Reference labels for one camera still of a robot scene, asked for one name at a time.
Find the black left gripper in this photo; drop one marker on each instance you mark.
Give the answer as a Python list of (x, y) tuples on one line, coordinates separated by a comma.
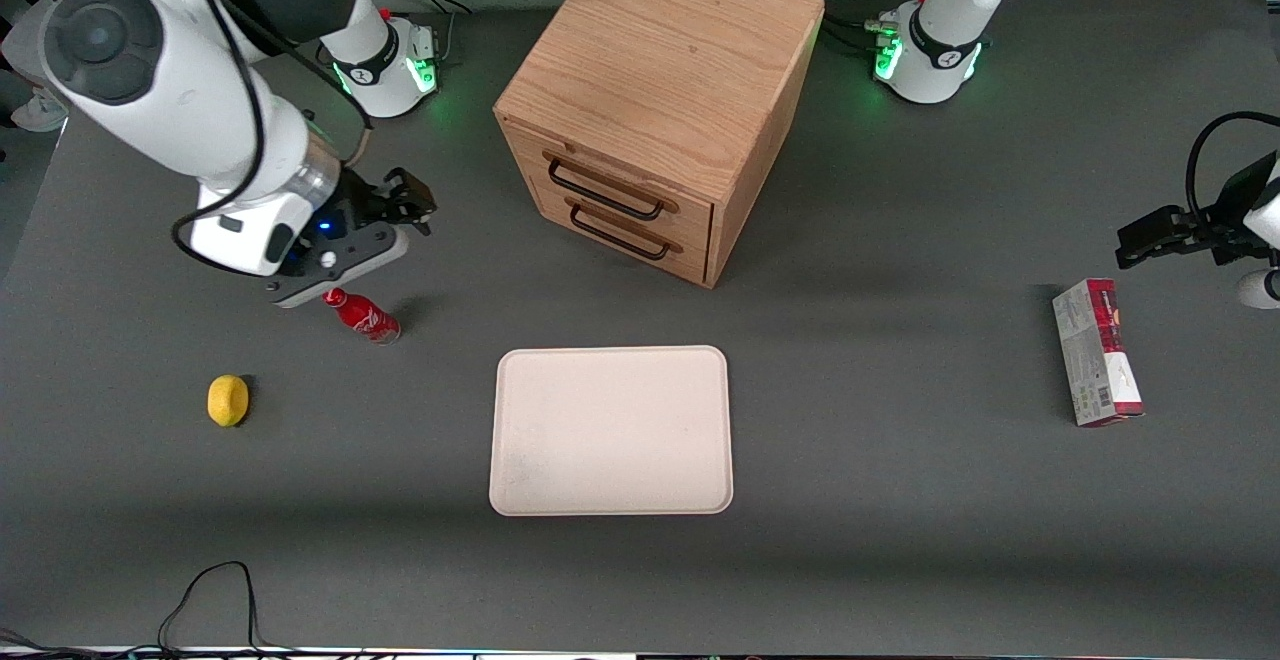
[(1222, 223)]

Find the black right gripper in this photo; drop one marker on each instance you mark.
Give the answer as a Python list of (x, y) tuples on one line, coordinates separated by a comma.
[(362, 204)]

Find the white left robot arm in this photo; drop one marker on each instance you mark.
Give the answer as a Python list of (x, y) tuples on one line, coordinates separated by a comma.
[(940, 40)]

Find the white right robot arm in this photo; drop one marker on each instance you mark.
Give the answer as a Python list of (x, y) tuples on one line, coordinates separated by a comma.
[(200, 90)]

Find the wooden closed drawer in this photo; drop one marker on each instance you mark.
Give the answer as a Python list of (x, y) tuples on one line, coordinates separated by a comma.
[(690, 258)]

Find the wooden drawer cabinet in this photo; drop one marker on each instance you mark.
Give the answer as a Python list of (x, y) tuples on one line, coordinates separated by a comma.
[(660, 60)]

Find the red cola bottle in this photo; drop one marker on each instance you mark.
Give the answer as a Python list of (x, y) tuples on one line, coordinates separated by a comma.
[(362, 317)]

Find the grey and red carton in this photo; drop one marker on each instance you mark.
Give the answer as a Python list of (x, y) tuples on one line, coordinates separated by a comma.
[(1098, 355)]

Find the yellow lemon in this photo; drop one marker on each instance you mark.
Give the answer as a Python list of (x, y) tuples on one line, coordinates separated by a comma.
[(228, 401)]

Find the beige plastic tray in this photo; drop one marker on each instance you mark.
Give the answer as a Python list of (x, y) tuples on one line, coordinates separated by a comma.
[(610, 430)]

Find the grey shoe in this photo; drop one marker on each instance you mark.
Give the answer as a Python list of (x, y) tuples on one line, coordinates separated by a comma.
[(40, 112)]

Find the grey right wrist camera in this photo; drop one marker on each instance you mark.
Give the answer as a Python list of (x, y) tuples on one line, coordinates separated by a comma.
[(350, 262)]

